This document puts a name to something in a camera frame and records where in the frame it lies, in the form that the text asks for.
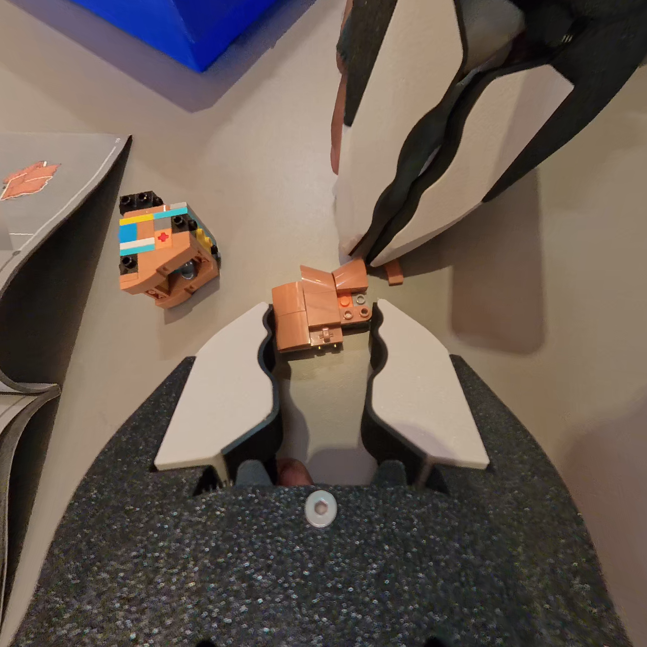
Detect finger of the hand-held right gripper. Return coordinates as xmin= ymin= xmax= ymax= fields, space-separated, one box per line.
xmin=365 ymin=63 xmax=575 ymax=268
xmin=333 ymin=0 xmax=468 ymax=256

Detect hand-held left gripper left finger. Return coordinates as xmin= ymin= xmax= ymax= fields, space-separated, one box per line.
xmin=153 ymin=302 xmax=282 ymax=487

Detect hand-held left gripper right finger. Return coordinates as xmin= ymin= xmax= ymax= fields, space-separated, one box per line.
xmin=360 ymin=298 xmax=491 ymax=487

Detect brown grey brick assembly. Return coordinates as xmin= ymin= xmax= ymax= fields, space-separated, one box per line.
xmin=271 ymin=258 xmax=374 ymax=356

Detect blue plastic bin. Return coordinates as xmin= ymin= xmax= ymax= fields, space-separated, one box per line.
xmin=71 ymin=0 xmax=284 ymax=72

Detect person's left hand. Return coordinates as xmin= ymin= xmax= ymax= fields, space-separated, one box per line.
xmin=277 ymin=457 xmax=310 ymax=487

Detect colourful striped brick model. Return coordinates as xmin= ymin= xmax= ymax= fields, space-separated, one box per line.
xmin=119 ymin=191 xmax=221 ymax=309

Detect grey instruction booklet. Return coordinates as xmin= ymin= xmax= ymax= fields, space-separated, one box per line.
xmin=0 ymin=132 xmax=133 ymax=607

